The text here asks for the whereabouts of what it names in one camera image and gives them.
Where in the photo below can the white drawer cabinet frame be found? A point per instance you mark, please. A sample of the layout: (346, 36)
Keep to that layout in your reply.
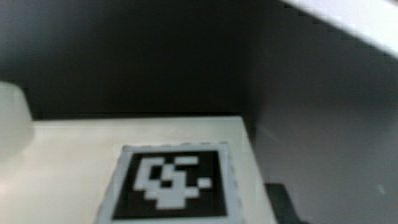
(365, 17)

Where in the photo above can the white drawer box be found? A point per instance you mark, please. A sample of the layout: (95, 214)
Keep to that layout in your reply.
(127, 171)

